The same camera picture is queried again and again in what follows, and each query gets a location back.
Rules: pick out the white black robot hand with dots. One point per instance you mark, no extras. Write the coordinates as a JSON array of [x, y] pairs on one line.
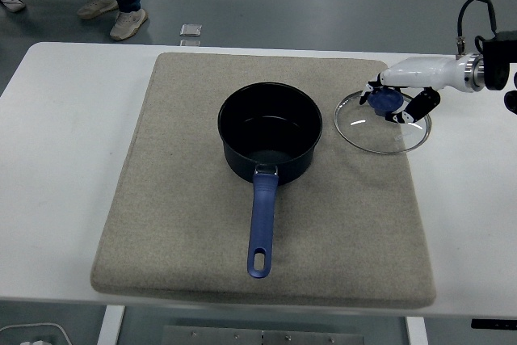
[[424, 72]]

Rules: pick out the glass lid with blue knob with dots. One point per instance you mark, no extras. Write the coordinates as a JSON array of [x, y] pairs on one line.
[[371, 135]]

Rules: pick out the silver floor socket plate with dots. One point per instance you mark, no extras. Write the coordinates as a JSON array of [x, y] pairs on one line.
[[190, 43], [190, 30]]

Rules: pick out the black box under table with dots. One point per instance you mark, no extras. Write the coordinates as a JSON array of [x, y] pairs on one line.
[[493, 323]]

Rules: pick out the white table leg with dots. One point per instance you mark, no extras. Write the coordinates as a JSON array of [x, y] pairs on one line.
[[110, 326], [417, 333]]

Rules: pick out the beige fabric mat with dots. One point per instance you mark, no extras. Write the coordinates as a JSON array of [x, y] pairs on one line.
[[169, 199]]

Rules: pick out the grey metal plate with screws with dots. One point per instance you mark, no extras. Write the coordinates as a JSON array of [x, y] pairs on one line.
[[262, 337]]

